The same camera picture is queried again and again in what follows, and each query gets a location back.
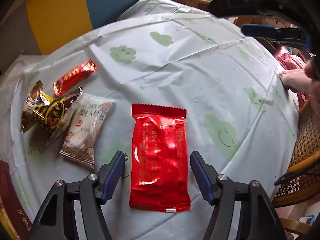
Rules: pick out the small red patterned candy packet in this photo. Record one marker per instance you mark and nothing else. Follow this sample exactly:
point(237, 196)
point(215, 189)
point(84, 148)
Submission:
point(74, 76)

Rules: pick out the rattan wooden chair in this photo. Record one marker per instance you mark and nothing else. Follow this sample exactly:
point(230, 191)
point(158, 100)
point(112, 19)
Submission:
point(300, 189)

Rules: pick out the large plain red packet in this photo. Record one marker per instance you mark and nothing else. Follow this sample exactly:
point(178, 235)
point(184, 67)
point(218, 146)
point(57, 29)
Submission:
point(159, 164)

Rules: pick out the white rice cake packet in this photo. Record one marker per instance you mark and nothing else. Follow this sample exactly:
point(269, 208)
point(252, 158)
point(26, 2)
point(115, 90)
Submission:
point(85, 126)

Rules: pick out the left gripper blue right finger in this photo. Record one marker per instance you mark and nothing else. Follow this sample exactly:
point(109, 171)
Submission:
point(258, 219)

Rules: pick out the grey yellow blue headboard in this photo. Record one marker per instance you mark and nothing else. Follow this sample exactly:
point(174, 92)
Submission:
point(39, 27)

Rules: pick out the brown gold snack packet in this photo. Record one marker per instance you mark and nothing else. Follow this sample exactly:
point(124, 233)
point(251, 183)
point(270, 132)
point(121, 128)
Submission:
point(40, 108)

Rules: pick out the pink patterned garment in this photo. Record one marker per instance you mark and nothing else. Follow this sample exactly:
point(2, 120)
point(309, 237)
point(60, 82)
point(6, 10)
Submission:
point(291, 62)

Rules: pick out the person's hand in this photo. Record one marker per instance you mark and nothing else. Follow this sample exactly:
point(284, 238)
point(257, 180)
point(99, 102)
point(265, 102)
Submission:
point(299, 80)

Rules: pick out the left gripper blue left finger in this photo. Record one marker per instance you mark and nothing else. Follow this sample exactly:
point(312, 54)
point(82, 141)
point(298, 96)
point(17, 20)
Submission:
point(56, 216)

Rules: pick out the maroon gold gift box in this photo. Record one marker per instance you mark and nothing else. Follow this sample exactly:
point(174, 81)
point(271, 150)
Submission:
point(14, 212)

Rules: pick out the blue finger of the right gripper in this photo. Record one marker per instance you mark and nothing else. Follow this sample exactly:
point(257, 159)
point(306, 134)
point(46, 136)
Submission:
point(232, 8)
point(261, 31)

